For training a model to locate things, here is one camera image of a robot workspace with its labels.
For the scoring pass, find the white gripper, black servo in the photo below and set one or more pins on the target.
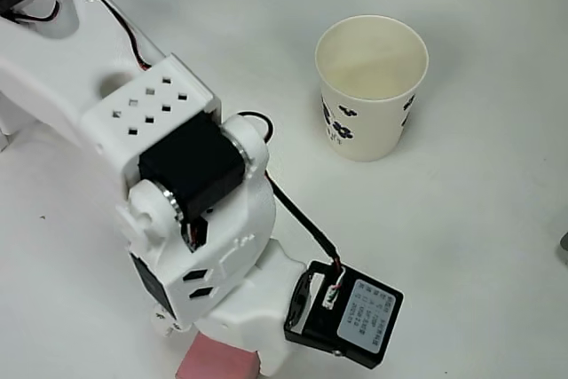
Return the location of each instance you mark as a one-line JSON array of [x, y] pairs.
[[237, 323]]

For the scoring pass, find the white paper cup, blue print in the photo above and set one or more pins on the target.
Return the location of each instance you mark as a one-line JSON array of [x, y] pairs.
[[372, 130]]

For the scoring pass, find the pink block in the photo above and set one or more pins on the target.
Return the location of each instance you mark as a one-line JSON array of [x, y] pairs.
[[213, 360]]

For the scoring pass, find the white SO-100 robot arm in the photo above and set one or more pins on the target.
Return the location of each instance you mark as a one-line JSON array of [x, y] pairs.
[[53, 77]]

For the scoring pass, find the grey object at table edge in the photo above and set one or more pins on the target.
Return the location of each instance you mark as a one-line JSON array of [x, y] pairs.
[[564, 243]]

